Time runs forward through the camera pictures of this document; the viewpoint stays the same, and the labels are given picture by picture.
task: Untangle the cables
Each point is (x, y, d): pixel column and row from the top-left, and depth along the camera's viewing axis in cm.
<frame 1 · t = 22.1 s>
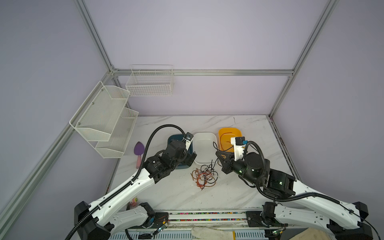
left hand: (184, 148, 74), fingers open
right hand: (214, 153, 62), fingers closed
white plastic bin: (202, 148, 100), point 3 cm above the table
yellow plastic bin: (224, 136, 109), on the table
purple pink spatula: (139, 149, 105), on the table

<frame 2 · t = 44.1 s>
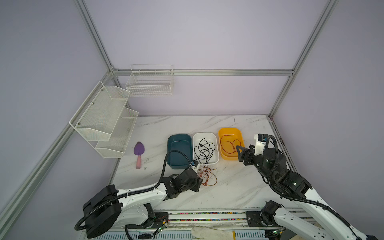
left hand: (199, 180, 81), fingers open
right hand: (242, 145, 69), fingers open
the named things where they were.

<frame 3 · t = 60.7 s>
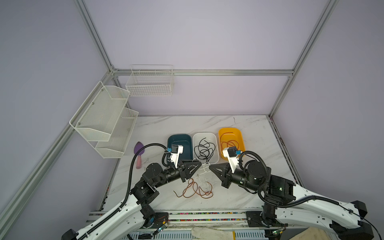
left hand: (199, 164, 62), fingers open
right hand: (209, 167, 60), fingers closed
the named things where they were.

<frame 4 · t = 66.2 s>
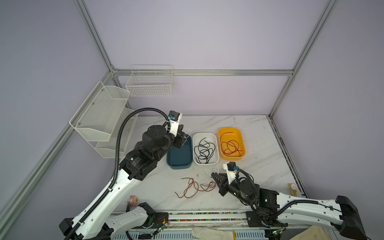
left hand: (180, 127, 63), fingers closed
right hand: (211, 175, 69), fingers closed
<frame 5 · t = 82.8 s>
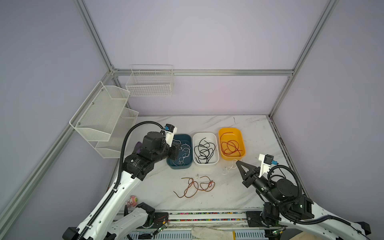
left hand: (179, 146, 70), fingers closed
right hand: (235, 163, 62), fingers closed
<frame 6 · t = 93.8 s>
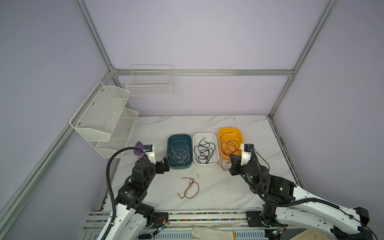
left hand: (159, 157, 74), fingers open
right hand: (228, 155, 69), fingers closed
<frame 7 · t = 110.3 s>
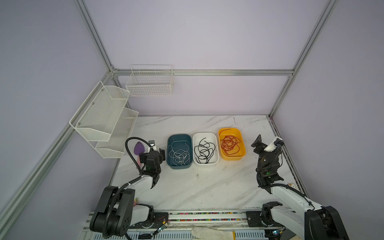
left hand: (150, 150, 89), fingers open
right hand: (266, 138, 79), fingers open
